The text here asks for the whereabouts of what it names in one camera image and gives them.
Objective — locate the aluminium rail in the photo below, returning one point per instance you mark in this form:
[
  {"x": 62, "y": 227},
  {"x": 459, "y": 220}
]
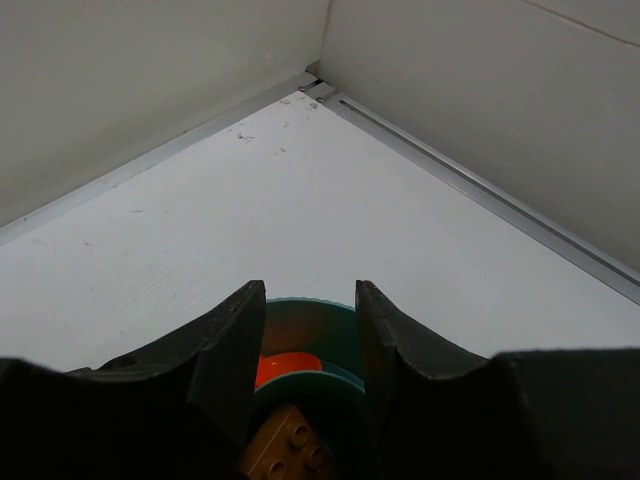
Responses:
[
  {"x": 577, "y": 251},
  {"x": 29, "y": 222}
]

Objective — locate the teal divided round container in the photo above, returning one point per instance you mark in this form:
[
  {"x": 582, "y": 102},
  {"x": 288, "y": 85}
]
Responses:
[{"x": 332, "y": 400}]

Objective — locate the brown lego plate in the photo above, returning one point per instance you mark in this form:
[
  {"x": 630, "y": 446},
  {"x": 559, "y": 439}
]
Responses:
[{"x": 286, "y": 447}]

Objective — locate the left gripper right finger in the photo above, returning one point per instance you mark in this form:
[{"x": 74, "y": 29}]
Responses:
[{"x": 438, "y": 411}]

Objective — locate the rear aluminium rail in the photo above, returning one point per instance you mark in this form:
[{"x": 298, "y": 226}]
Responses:
[{"x": 29, "y": 222}]

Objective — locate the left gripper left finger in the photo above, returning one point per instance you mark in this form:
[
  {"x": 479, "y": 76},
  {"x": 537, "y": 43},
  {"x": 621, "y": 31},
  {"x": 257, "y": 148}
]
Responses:
[{"x": 176, "y": 408}]

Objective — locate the orange lego dish piece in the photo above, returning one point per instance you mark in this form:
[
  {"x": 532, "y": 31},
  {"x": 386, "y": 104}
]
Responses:
[{"x": 275, "y": 366}]

